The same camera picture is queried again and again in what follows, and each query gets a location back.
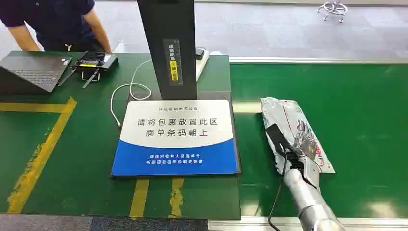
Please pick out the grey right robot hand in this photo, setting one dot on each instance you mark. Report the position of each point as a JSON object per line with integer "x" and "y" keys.
{"x": 307, "y": 150}

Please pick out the grey plastic parcel bag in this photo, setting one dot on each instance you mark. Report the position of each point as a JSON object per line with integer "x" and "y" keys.
{"x": 287, "y": 111}

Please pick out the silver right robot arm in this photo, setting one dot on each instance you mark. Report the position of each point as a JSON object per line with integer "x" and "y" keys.
{"x": 310, "y": 201}

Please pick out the green conveyor belt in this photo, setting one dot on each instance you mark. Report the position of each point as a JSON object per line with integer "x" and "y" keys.
{"x": 360, "y": 127}

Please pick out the white and blue sign plate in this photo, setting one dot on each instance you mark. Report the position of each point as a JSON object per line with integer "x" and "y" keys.
{"x": 175, "y": 134}

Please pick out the white power strip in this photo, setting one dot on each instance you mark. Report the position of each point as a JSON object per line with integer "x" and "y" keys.
{"x": 202, "y": 67}

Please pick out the metal chair base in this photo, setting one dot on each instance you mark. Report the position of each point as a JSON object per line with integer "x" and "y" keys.
{"x": 333, "y": 9}

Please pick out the black plug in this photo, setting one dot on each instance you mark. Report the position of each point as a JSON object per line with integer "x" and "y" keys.
{"x": 199, "y": 53}

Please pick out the green table mat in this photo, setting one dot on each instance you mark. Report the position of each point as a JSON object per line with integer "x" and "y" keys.
{"x": 86, "y": 143}

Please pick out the black router with antennas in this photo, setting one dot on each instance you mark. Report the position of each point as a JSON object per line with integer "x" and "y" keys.
{"x": 95, "y": 60}

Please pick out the person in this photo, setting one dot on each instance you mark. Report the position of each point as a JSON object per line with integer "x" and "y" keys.
{"x": 54, "y": 22}

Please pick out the dark laptop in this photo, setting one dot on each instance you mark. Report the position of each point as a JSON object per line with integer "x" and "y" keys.
{"x": 30, "y": 71}

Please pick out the black scanner post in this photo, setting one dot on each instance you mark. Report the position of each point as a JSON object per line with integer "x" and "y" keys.
{"x": 170, "y": 25}

